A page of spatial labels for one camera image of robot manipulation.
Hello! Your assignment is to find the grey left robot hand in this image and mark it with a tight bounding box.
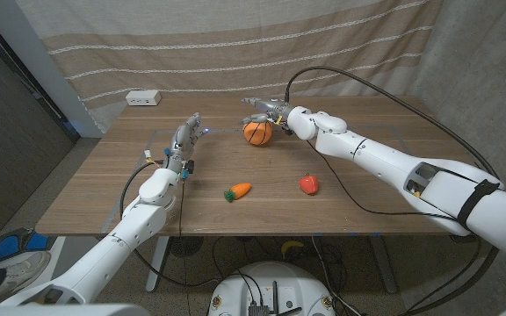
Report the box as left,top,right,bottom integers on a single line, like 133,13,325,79
163,111,211,175

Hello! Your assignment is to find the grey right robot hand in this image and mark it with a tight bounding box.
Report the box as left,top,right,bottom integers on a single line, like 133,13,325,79
240,97,296,133

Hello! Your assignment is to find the orange mini basketball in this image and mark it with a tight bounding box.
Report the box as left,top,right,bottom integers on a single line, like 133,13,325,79
242,120,274,147

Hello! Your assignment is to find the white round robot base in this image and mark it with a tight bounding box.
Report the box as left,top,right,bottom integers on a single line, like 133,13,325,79
207,261,336,316

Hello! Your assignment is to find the orange toy carrot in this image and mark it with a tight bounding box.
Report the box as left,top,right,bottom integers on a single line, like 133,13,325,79
223,182,252,204

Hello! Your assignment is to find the red toy pepper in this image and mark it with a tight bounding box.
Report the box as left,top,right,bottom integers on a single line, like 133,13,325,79
299,173,320,196

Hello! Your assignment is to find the white power strip box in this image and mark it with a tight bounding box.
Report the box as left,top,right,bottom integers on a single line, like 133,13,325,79
125,90,163,107

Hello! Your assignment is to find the beige striped cloth backdrop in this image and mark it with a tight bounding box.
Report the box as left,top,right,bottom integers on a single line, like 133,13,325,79
15,0,445,133

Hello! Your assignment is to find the black round floor fan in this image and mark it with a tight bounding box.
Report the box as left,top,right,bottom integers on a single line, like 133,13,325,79
168,235,205,259

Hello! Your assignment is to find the white table leg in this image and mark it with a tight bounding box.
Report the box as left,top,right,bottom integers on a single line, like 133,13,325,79
145,235,170,294

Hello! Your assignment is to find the yellow banana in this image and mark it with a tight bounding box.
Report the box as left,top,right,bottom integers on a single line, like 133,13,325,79
280,240,306,259

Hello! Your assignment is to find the grey table leg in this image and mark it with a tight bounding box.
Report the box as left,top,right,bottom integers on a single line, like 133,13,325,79
369,235,399,294

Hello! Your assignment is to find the grey white sneaker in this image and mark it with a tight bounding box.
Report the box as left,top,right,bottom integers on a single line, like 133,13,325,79
0,250,52,306

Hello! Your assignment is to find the blue and black foot pedal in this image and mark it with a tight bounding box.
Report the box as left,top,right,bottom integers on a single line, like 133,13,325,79
0,227,56,263

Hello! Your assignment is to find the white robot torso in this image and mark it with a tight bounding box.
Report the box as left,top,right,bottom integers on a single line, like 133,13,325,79
0,304,151,316

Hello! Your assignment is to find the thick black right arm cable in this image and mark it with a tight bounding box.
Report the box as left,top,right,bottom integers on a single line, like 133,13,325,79
284,65,502,316

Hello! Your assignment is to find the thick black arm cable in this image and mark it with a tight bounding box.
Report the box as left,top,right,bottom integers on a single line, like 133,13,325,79
284,65,502,316
119,160,221,289

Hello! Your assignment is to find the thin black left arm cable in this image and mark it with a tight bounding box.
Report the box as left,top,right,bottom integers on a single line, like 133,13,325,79
177,174,192,316

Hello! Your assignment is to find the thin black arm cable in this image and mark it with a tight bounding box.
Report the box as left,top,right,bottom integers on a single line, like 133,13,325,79
305,138,460,220
177,174,192,316

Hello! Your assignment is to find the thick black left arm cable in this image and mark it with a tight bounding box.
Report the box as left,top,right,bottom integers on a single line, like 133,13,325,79
119,160,221,289

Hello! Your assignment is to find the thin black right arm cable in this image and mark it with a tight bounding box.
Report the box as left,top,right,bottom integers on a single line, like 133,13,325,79
305,138,460,220

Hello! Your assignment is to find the pale corner post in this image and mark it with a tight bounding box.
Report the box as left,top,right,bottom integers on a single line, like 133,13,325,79
0,0,105,139

